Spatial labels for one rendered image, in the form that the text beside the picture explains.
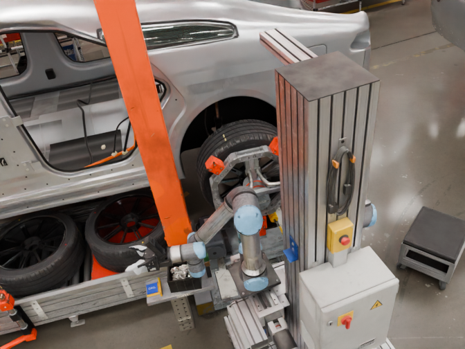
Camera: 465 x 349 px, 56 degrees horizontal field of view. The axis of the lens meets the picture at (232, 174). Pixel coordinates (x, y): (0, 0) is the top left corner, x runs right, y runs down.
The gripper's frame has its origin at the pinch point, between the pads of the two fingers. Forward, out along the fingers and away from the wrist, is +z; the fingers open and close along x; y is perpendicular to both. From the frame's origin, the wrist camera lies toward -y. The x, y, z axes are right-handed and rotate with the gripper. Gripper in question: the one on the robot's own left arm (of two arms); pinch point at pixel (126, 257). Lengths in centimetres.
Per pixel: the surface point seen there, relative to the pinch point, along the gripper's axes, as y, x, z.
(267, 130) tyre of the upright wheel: -3, 97, -80
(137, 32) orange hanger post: -86, 46, -21
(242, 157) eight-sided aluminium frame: 2, 77, -61
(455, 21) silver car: -11, 239, -276
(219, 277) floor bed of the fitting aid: 105, 86, -33
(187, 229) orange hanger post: 39, 63, -21
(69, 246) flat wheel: 62, 93, 67
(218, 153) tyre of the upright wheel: 1, 84, -47
